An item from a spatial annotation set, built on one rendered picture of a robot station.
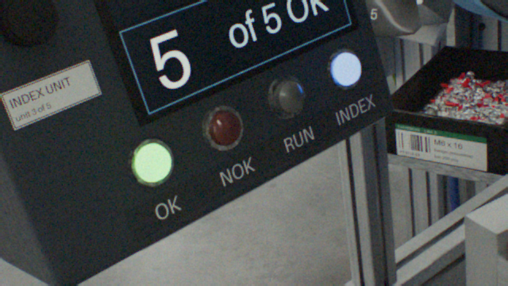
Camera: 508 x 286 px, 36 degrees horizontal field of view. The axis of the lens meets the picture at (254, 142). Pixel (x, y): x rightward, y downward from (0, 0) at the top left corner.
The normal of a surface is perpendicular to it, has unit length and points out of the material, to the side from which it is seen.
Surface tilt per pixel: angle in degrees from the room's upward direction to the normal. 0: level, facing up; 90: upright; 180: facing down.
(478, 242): 90
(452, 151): 90
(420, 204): 90
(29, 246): 90
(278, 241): 0
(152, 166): 75
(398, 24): 43
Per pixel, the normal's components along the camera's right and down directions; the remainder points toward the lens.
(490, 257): -0.87, 0.33
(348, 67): 0.50, 0.03
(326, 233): -0.15, -0.88
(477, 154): -0.57, 0.45
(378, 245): 0.62, 0.28
